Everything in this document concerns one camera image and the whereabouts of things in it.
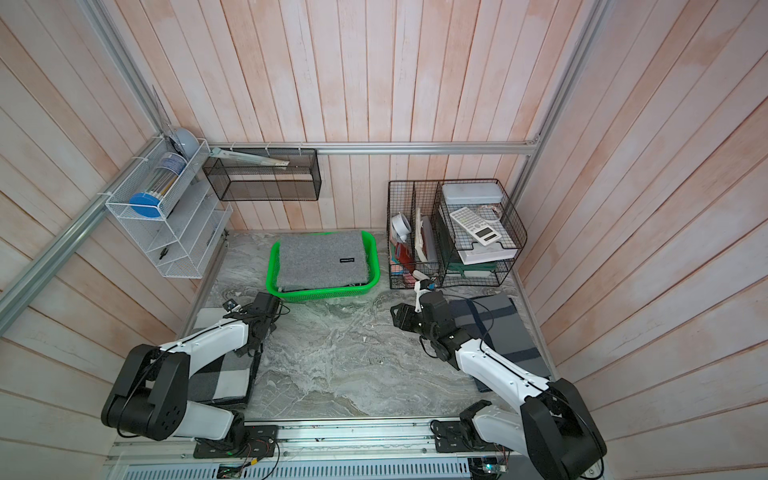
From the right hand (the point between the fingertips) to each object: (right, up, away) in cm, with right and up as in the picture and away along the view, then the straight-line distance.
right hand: (397, 308), depth 86 cm
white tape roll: (+3, +27, +23) cm, 36 cm away
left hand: (-44, -9, +5) cm, 45 cm away
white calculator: (+24, +26, +6) cm, 35 cm away
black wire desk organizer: (+20, +23, +7) cm, 31 cm away
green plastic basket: (-40, +9, +10) cm, 43 cm away
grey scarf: (-28, +14, +13) cm, 34 cm away
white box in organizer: (+27, +37, +15) cm, 49 cm away
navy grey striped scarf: (+33, -5, +9) cm, 34 cm away
